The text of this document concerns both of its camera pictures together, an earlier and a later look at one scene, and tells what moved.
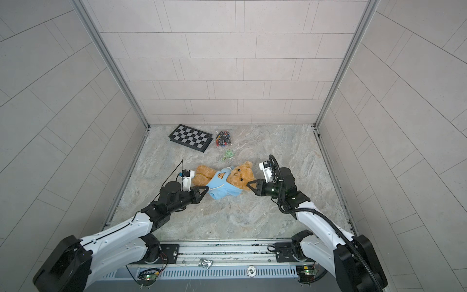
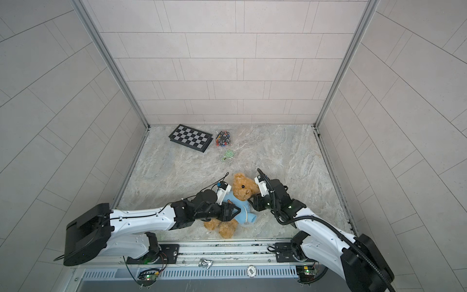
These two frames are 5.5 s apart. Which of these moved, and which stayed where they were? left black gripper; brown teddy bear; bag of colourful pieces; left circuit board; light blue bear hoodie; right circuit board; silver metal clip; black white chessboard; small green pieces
Moved: brown teddy bear; left black gripper; light blue bear hoodie
Stayed: left circuit board; small green pieces; right circuit board; black white chessboard; silver metal clip; bag of colourful pieces
